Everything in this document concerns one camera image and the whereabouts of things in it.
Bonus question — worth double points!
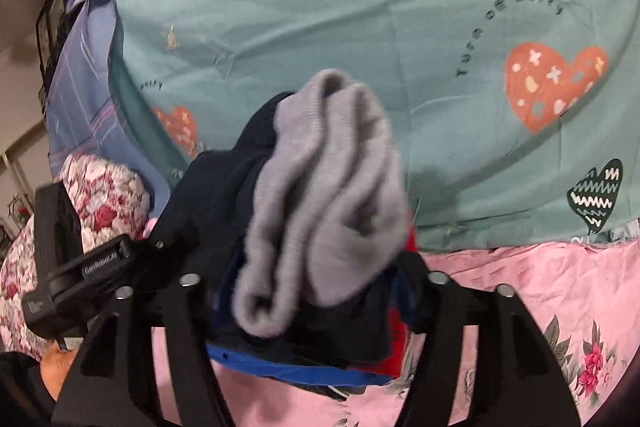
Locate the dark grey folded pants stack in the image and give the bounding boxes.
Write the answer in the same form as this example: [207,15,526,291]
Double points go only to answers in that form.
[308,386,367,402]

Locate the red floral quilt roll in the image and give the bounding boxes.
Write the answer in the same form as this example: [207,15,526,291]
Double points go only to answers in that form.
[0,152,152,360]

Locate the black pants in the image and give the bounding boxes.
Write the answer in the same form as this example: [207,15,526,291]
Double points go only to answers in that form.
[151,69,411,372]

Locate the blue plaid sheet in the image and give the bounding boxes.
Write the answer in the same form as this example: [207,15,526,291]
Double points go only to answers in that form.
[44,0,170,218]

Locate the person left hand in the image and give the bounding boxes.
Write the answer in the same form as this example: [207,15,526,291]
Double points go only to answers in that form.
[40,343,78,401]

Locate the blue folded garment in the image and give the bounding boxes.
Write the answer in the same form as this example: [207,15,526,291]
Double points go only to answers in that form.
[207,253,384,387]

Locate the pink floral bed sheet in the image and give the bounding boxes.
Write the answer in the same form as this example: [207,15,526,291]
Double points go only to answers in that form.
[139,238,640,427]

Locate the red folded garment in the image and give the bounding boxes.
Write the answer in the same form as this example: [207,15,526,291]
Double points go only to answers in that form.
[347,231,423,384]

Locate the teal heart print sheet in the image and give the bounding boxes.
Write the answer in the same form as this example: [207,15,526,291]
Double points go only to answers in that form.
[110,0,639,251]

